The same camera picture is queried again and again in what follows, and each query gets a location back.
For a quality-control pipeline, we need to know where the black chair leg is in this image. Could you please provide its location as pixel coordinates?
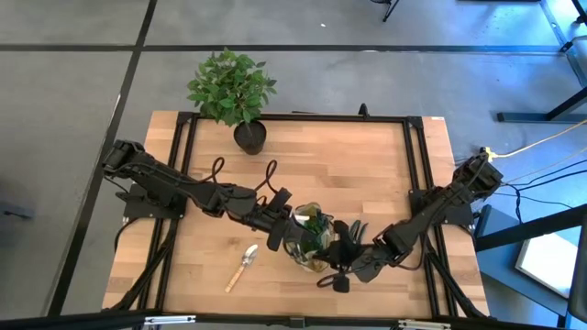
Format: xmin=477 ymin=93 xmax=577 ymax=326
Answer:
xmin=370 ymin=0 xmax=401 ymax=23

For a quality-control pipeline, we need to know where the white flat panel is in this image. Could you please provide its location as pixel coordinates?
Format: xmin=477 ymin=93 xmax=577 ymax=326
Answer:
xmin=514 ymin=232 xmax=579 ymax=300

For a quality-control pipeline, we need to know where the black floor stand base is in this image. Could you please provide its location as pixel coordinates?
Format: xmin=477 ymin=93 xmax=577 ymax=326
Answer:
xmin=497 ymin=86 xmax=587 ymax=125

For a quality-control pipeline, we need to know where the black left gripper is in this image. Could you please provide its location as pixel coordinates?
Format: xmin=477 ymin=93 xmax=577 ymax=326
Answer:
xmin=263 ymin=186 xmax=323 ymax=252

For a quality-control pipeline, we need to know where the black floor cable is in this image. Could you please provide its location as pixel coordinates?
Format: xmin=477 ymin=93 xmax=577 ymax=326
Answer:
xmin=494 ymin=158 xmax=587 ymax=212

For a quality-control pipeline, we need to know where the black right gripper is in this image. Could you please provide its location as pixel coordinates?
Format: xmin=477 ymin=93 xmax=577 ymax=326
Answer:
xmin=314 ymin=219 xmax=382 ymax=294

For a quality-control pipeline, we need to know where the silver metal bracket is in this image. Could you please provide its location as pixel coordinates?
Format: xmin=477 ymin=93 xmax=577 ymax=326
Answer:
xmin=397 ymin=319 xmax=453 ymax=330
xmin=144 ymin=314 xmax=197 ymax=326

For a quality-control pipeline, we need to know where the blue grey platform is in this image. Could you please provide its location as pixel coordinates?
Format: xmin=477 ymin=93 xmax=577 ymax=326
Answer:
xmin=474 ymin=204 xmax=570 ymax=317

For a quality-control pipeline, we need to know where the black overhead rig beam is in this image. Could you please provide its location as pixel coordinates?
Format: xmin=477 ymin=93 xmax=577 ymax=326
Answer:
xmin=0 ymin=310 xmax=587 ymax=330

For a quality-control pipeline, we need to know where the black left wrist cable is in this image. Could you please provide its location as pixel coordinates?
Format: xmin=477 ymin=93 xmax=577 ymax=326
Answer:
xmin=201 ymin=156 xmax=280 ymax=194

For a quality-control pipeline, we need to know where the grey metal cart frame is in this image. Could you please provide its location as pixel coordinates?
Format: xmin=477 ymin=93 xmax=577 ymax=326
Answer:
xmin=539 ymin=0 xmax=587 ymax=88

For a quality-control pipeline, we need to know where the black diagonal table beam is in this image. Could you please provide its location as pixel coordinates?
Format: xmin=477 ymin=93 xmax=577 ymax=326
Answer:
xmin=474 ymin=203 xmax=587 ymax=252

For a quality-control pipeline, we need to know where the green potted plant black pot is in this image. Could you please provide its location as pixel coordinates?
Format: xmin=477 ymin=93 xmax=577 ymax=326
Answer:
xmin=186 ymin=47 xmax=279 ymax=156

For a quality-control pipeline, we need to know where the beige green gardening bag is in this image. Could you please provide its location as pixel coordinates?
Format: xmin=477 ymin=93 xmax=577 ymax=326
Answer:
xmin=282 ymin=201 xmax=337 ymax=275

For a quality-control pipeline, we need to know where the yellow extension cord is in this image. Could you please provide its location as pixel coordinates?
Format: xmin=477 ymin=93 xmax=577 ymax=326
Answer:
xmin=493 ymin=117 xmax=587 ymax=160

